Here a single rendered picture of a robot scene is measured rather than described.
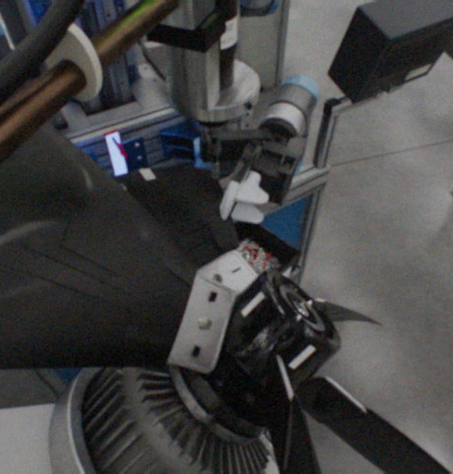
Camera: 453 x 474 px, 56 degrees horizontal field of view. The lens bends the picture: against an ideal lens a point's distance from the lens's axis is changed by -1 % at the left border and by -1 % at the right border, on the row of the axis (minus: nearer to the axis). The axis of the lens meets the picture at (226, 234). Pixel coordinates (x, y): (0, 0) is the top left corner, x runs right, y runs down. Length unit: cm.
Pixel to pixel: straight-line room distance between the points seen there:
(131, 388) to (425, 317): 167
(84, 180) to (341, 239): 186
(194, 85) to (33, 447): 40
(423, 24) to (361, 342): 124
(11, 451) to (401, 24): 97
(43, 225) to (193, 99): 15
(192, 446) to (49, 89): 37
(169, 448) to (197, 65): 36
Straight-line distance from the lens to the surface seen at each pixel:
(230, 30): 31
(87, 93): 20
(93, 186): 39
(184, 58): 29
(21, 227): 35
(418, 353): 195
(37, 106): 18
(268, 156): 68
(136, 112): 123
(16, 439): 53
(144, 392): 49
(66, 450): 52
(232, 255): 56
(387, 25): 102
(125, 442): 50
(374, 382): 184
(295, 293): 51
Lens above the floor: 164
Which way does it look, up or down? 51 degrees down
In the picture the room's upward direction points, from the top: straight up
